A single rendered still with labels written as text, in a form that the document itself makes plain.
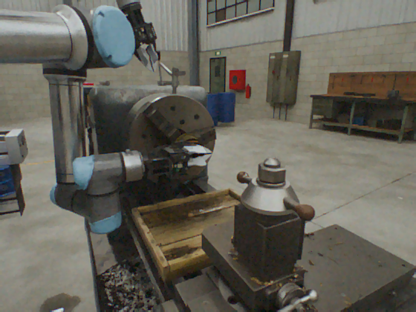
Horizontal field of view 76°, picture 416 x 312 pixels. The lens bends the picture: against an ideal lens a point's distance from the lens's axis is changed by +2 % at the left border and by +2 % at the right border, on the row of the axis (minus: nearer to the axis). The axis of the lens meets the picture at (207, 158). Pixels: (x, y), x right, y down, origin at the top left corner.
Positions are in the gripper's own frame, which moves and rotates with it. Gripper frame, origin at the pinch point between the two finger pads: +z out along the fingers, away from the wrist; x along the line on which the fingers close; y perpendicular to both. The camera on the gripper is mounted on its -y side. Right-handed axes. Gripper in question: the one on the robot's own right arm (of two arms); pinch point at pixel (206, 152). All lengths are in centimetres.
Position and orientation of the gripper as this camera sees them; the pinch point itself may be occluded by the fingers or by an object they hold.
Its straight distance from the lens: 78.5
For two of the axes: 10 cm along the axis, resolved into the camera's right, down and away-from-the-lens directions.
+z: 8.9, -1.3, 4.4
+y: 4.6, 2.6, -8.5
